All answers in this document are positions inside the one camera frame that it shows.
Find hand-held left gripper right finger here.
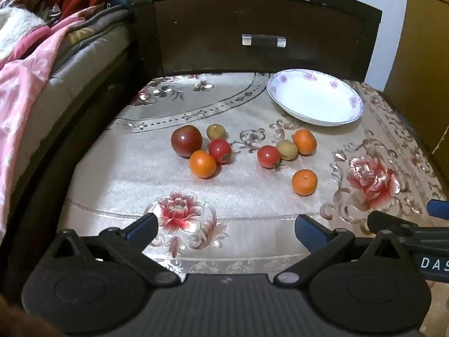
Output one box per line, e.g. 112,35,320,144
274,214,414,286

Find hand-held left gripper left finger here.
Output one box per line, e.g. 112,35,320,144
45,213,182,286

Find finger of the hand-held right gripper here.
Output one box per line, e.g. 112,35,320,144
366,211,449,251
427,199,449,222

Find small orange mandarin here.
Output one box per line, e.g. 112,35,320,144
292,169,318,196
189,150,217,179
293,129,318,155

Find small yellow-green fruit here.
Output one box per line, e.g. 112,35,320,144
276,140,299,161
206,124,227,141

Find small red tomato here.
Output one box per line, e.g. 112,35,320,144
208,138,233,165
257,145,282,169

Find large dark red tomato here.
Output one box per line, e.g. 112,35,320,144
171,125,203,158

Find white floral-rimmed plate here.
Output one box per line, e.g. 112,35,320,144
267,69,364,127

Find floral beige tablecloth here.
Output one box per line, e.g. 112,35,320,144
56,72,449,278

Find brown cardboard box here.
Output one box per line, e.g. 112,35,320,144
384,0,449,155

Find pink blanket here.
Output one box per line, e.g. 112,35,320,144
0,9,106,253

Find grey mattress pad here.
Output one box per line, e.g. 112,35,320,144
14,5,141,169

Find dark wooden drawer front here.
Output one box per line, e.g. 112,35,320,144
152,0,363,76

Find white fleece blanket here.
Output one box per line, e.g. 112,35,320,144
0,5,48,64

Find dark bed frame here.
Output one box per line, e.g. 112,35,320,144
0,49,148,306

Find clear and metal drawer handle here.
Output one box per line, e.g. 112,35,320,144
241,34,286,48

